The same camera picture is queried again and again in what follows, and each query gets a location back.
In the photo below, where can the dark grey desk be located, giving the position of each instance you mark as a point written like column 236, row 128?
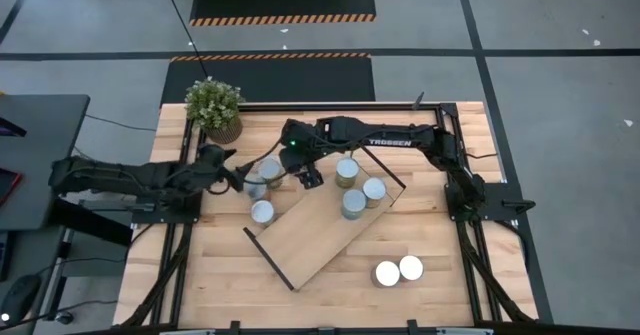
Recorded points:
column 45, row 140

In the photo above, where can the black hazard-striped floor mat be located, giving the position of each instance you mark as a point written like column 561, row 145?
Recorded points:
column 280, row 80
column 282, row 0

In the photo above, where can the pale label tin can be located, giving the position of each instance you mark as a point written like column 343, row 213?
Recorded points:
column 412, row 267

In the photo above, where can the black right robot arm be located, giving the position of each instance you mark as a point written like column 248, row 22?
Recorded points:
column 390, row 137

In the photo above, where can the small black round caster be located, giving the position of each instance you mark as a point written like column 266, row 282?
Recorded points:
column 64, row 317

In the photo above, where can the potted green plant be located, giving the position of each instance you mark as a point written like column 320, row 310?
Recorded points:
column 215, row 107

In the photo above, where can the teal cherries label can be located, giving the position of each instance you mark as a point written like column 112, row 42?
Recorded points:
column 354, row 201

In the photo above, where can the red-edged black tablet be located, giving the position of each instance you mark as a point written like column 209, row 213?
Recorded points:
column 7, row 185

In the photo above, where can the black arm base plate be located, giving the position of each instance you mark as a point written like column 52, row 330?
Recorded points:
column 165, row 216
column 495, row 200

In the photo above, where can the peaches label tin can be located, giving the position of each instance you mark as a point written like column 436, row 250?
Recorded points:
column 262, row 211

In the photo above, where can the green label tin can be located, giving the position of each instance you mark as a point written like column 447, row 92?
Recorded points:
column 270, row 169

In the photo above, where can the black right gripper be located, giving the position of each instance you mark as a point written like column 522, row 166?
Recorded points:
column 297, row 159

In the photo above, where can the wooden shelf black legs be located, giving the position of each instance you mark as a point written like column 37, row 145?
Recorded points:
column 310, row 245

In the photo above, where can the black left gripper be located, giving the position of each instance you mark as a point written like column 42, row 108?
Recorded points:
column 212, row 177

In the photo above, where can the black edge bracket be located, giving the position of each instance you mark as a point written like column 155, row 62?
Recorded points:
column 412, row 327
column 234, row 327

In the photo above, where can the black desk leg beam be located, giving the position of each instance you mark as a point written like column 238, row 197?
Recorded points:
column 90, row 222

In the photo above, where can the pineapple label tin can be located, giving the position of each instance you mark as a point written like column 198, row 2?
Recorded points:
column 256, row 187

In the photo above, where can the olive label tin can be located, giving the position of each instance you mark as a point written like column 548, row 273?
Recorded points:
column 347, row 167

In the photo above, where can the dark device purple edge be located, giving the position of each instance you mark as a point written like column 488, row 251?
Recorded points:
column 10, row 126

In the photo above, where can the black computer mouse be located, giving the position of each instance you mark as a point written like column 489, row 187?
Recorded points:
column 20, row 295

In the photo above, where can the oranges label tin can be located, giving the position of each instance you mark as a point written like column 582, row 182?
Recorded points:
column 374, row 188
column 387, row 273

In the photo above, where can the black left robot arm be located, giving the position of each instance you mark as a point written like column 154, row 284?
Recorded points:
column 125, row 177

